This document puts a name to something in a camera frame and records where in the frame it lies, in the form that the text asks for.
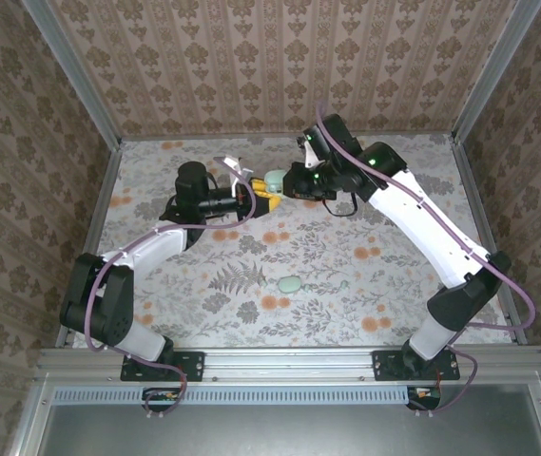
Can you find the mint green earbud charging case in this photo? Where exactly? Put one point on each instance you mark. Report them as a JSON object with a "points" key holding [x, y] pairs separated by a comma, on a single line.
{"points": [[275, 180]]}

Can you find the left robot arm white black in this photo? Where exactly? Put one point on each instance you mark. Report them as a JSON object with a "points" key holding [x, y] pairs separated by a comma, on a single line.
{"points": [[146, 247]]}

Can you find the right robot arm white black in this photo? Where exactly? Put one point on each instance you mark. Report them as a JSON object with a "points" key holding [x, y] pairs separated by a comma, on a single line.
{"points": [[422, 223]]}

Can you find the mint green oval case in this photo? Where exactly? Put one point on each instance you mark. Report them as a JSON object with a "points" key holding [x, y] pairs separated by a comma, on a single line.
{"points": [[289, 284]]}

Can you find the floral patterned table cover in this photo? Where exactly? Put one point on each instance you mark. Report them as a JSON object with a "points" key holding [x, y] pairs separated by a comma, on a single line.
{"points": [[298, 256]]}

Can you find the black wiring connector box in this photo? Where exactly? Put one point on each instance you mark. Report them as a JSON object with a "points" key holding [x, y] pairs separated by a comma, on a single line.
{"points": [[424, 398], [160, 400]]}

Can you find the grey metal panel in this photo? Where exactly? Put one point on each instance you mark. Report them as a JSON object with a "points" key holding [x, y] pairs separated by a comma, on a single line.
{"points": [[298, 432]]}

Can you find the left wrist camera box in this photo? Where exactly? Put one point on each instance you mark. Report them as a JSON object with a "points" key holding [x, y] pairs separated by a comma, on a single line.
{"points": [[232, 171]]}

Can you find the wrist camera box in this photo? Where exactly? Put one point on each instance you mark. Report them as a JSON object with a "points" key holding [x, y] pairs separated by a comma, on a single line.
{"points": [[310, 154], [232, 171]]}

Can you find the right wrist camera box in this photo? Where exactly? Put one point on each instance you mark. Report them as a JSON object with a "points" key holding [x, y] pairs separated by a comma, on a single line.
{"points": [[310, 154]]}

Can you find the aluminium table side rail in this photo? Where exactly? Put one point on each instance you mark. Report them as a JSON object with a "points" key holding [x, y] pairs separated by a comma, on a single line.
{"points": [[101, 209], [477, 204]]}

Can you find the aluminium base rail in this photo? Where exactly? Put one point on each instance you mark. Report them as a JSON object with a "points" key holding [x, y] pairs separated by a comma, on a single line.
{"points": [[289, 363]]}

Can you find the aluminium frame post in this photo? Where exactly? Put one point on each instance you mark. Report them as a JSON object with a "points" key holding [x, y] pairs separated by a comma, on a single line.
{"points": [[493, 76], [77, 81]]}

